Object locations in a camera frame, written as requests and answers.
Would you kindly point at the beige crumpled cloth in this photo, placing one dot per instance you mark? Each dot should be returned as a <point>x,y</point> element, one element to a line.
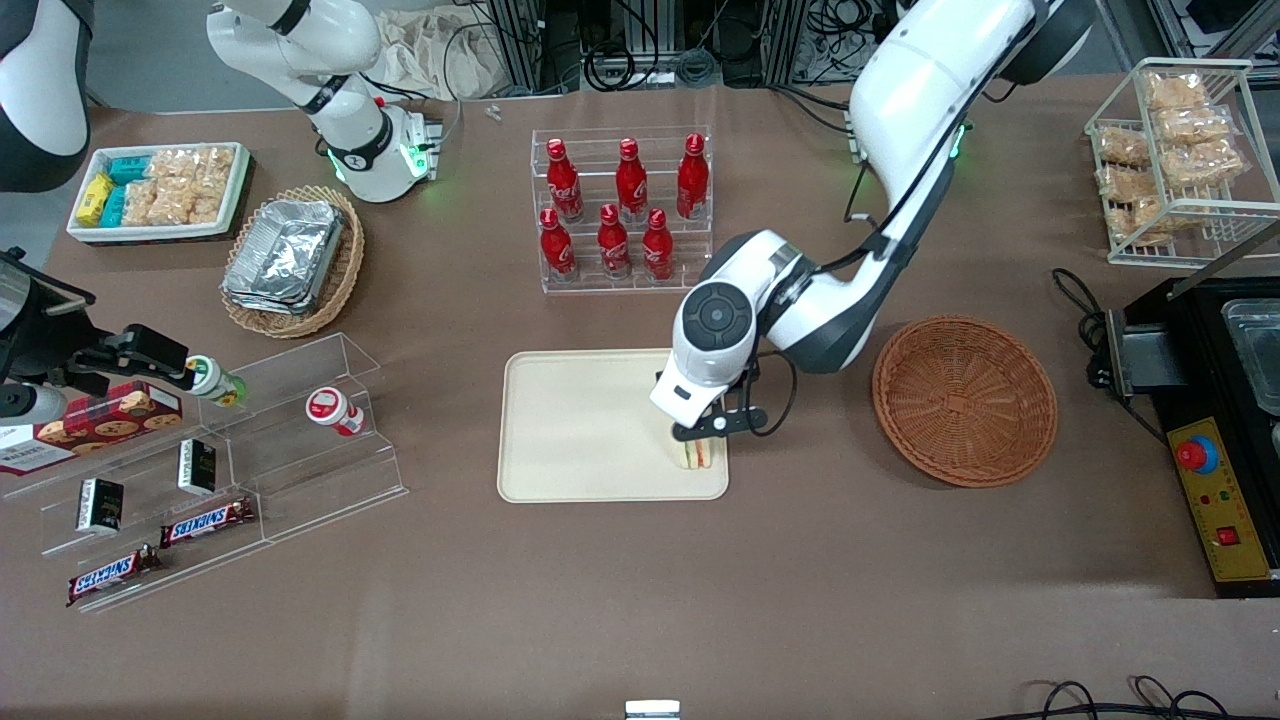
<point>440,50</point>

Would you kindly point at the yellow control panel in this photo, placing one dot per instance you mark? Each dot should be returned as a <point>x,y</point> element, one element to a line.
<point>1225,510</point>

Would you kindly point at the brown wicker basket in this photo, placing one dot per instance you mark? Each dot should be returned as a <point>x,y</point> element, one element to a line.
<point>965,400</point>

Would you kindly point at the metal food pan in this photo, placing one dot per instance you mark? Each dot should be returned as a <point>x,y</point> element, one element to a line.
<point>1255,355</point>

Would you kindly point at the red lidded cup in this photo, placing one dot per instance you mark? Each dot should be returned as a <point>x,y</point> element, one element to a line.
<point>333,408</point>

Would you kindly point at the black control box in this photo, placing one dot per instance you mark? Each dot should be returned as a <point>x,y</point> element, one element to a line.
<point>1180,350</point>

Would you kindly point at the yellow snack box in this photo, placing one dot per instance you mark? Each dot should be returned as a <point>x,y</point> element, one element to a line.
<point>93,200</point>

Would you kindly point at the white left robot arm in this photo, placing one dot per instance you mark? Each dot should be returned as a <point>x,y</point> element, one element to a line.
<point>930,90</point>

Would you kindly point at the fried snack bag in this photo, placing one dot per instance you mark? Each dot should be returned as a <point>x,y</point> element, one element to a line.
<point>1150,218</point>
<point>1125,185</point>
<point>1195,125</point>
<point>1205,162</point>
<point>1175,92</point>
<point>1122,146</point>

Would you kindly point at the light wicker basket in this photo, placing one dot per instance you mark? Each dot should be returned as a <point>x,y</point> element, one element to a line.
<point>335,285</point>

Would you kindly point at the white rectangular snack tray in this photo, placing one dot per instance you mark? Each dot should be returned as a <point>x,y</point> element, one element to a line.
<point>160,190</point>

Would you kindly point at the rice cracker bag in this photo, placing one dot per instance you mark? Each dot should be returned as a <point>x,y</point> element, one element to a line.
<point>140,203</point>
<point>215,165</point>
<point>172,165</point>
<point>185,205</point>

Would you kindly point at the sandwich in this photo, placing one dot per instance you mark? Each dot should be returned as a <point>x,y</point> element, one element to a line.
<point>700,455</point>

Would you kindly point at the clear acrylic bottle rack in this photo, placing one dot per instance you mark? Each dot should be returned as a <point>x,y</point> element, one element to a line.
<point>620,215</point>

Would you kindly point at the clear acrylic tiered stand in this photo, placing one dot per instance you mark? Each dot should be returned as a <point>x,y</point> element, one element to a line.
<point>300,480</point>

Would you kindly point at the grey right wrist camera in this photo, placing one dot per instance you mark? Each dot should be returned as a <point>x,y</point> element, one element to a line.
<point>35,402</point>

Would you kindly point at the small white box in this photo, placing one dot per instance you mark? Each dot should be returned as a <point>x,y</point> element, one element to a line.
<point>652,710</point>

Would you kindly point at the cream plastic tray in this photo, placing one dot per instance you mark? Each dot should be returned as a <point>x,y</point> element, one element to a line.
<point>580,430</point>

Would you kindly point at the red tartan cookie box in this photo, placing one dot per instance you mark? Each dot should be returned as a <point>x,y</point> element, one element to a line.
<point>100,425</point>

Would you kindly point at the red emergency stop button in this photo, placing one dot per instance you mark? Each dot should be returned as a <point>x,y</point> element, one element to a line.
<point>1195,455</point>

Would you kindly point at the silver foil tray stack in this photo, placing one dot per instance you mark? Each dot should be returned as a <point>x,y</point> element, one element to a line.
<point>285,255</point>

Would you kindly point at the black chocolate box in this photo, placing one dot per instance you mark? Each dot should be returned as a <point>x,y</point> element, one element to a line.
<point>100,506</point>
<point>197,467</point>

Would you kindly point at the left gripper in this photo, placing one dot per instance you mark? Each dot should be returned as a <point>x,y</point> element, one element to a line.
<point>737,387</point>

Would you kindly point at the teal snack box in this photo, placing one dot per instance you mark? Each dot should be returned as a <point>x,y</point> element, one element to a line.
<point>130,168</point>
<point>115,206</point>

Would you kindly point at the green sunflower cup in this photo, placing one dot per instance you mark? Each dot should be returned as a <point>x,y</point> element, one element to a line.
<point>215,378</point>

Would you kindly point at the Snickers chocolate bar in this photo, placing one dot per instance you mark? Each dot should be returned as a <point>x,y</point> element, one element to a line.
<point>208,522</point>
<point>113,576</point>

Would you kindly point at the red cola bottle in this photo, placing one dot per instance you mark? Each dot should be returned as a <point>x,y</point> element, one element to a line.
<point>613,245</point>
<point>556,250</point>
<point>563,185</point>
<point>692,180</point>
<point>630,185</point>
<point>657,248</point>

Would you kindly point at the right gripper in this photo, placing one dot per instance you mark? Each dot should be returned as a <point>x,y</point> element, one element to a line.
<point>48,344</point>

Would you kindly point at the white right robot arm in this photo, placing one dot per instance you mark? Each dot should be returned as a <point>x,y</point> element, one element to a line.
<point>350,150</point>

